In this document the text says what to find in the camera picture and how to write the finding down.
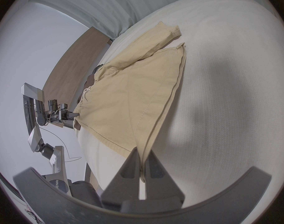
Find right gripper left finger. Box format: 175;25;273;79
101;147;142;210

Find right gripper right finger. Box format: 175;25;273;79
145;149;186;206

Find beige shorts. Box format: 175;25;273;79
73;21;187;184

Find bed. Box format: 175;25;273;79
42;0;284;209

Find brown garment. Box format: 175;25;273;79
74;74;97;131

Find pale blue-green curtain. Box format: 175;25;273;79
27;0;203;42

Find black cable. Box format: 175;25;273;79
40;128;82;163

